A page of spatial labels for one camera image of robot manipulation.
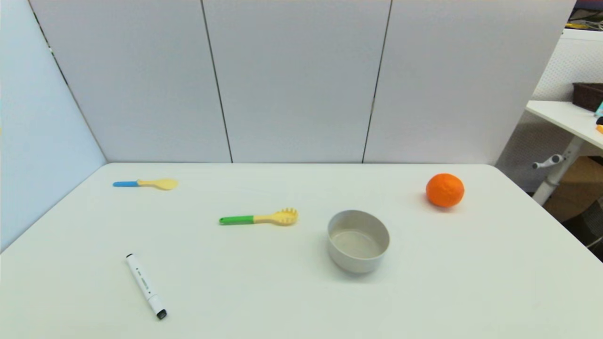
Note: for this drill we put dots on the white marker with black caps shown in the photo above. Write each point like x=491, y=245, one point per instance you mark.
x=143, y=284

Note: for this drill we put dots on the grey round bowl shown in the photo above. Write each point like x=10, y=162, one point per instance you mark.
x=358, y=262

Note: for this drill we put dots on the orange fruit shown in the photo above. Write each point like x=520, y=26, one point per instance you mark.
x=445, y=190

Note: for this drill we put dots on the white side table leg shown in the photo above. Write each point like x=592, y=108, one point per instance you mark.
x=558, y=174

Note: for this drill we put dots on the white side table top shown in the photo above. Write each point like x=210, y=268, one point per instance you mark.
x=560, y=115

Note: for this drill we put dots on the brown cardboard box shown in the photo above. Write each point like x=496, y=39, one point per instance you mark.
x=577, y=188

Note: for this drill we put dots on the white perforated panel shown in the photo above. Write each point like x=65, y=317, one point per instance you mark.
x=572, y=61

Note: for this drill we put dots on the dark brown woven basket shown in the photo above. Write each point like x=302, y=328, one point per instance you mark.
x=588, y=95

